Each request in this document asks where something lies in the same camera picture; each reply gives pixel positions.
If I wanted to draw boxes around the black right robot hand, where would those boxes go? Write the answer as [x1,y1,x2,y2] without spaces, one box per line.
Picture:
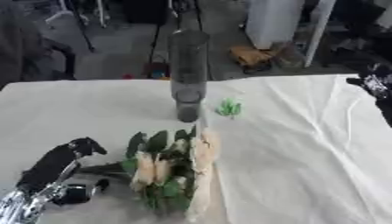
[344,62,392,102]

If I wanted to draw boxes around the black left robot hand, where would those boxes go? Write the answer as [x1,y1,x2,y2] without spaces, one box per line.
[13,136,112,207]

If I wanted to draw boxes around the tall dark glass vase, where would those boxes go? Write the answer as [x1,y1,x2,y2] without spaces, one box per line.
[166,29,212,123]

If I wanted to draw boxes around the white flower bouquet green leaves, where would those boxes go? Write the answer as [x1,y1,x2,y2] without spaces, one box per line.
[80,126,200,212]

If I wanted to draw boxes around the white cabinet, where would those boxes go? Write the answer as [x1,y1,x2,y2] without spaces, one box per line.
[243,0,306,50]

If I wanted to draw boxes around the tan bag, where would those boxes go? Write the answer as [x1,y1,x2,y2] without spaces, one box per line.
[227,44,284,74]

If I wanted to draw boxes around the thin black tripod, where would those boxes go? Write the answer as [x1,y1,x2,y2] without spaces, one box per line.
[62,0,98,54]

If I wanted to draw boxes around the small green leaf sprig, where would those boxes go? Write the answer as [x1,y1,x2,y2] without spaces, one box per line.
[214,97,245,120]

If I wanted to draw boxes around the long white flower stem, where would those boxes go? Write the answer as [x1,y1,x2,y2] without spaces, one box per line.
[184,113,222,224]

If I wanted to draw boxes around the white post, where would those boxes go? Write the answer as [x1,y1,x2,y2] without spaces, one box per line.
[303,0,339,68]

